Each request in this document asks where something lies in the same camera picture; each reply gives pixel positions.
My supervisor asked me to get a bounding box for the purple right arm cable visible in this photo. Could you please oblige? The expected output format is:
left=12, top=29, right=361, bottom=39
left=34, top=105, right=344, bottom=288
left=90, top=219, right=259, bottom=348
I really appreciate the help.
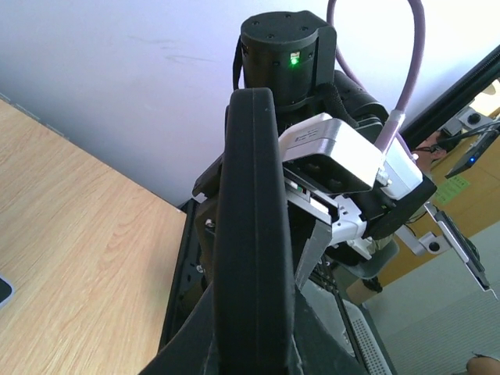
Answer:
left=326, top=0, right=429, bottom=157

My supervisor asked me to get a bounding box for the light blue card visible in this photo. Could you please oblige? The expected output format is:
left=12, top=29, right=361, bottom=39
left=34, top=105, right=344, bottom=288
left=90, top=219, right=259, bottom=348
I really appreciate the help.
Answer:
left=0, top=276, right=15, bottom=308

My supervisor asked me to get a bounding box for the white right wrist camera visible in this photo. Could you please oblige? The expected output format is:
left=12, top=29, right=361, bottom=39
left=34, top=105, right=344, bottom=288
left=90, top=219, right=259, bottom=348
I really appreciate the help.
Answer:
left=278, top=112, right=423, bottom=200

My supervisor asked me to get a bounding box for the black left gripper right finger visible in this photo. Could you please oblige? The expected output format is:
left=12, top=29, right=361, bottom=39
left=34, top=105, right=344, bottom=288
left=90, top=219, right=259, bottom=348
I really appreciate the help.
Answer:
left=288, top=291, right=367, bottom=375

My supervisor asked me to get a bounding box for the black phone case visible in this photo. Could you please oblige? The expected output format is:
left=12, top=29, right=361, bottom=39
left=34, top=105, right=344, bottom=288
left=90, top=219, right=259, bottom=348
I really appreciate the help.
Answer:
left=213, top=88, right=295, bottom=374

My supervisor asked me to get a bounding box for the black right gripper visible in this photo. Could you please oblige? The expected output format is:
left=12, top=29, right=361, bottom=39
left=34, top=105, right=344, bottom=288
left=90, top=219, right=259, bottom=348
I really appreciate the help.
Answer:
left=193, top=155, right=437, bottom=281

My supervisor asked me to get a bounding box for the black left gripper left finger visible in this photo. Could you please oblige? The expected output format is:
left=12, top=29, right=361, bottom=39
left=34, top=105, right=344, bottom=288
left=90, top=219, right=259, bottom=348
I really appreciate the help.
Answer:
left=141, top=284, right=219, bottom=375

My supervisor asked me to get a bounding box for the black enclosure frame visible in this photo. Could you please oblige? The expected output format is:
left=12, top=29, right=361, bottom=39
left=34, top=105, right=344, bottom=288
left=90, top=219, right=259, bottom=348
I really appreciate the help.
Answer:
left=159, top=47, right=499, bottom=348

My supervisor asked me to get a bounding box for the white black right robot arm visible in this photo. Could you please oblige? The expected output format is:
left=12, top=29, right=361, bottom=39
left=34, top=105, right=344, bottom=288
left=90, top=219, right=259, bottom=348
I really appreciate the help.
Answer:
left=192, top=1, right=436, bottom=283

